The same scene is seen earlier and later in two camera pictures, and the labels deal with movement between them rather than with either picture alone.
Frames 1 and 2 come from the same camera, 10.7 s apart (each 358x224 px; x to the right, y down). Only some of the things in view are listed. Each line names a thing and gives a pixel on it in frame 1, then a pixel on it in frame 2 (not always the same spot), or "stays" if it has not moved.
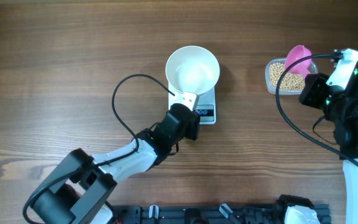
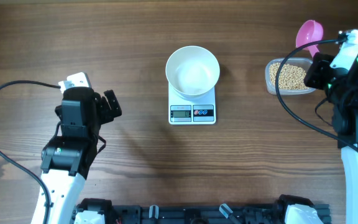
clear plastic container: (291, 83) stays
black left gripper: (193, 126) to (113, 103)
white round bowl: (193, 69) stays
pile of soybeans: (288, 81) stays
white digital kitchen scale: (206, 108) stays
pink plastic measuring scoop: (296, 53) to (309, 31)
